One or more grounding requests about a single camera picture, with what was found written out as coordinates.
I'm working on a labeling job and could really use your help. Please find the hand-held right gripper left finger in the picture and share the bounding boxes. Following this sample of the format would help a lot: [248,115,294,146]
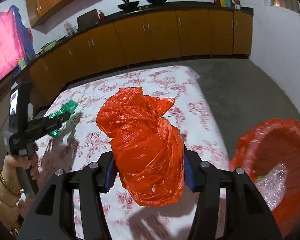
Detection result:
[17,151,118,240]

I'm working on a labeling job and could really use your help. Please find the green plastic wrapper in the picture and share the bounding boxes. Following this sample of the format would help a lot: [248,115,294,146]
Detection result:
[49,99,78,138]

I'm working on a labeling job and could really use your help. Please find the bin with red liner bag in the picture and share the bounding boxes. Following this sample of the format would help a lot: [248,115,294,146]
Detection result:
[230,119,300,238]

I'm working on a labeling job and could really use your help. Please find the small black wok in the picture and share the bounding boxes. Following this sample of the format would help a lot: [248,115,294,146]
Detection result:
[117,0,140,10]

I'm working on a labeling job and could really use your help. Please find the dark brown cutting board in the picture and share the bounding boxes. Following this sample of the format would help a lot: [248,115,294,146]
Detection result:
[77,9,99,30]

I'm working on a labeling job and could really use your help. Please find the red plastic bag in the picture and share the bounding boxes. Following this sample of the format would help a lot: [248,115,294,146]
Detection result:
[96,87,185,207]

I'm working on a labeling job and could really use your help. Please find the clear bubble wrap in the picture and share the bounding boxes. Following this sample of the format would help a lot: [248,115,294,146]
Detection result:
[255,164,289,212]

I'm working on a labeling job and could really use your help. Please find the floral tablecloth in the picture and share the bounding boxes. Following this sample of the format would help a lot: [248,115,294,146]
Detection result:
[34,65,230,240]

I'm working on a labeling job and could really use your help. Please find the pink and blue curtain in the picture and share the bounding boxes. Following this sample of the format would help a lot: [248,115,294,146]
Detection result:
[0,5,35,84]

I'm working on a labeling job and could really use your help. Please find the person's left hand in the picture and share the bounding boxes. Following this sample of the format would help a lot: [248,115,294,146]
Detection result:
[2,144,39,180]

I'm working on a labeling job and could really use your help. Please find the person's left forearm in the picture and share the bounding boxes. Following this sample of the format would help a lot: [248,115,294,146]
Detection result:
[0,167,25,230]

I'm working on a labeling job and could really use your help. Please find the gold bracelet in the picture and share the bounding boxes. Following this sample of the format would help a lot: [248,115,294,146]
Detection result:
[0,170,24,197]

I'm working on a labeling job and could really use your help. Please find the clear plastic jar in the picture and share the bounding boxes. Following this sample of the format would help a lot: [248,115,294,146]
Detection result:
[64,21,78,37]

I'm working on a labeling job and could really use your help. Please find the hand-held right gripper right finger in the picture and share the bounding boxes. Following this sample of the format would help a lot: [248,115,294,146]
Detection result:
[182,147,283,240]

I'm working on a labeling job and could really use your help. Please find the orange lower kitchen cabinets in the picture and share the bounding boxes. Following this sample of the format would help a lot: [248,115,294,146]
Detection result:
[27,6,254,110]

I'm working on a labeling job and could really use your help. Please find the pale green pot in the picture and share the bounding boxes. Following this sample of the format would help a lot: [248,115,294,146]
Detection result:
[41,40,58,52]

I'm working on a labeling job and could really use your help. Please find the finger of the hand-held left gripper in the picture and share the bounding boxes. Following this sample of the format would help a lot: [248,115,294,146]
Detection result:
[27,112,71,140]

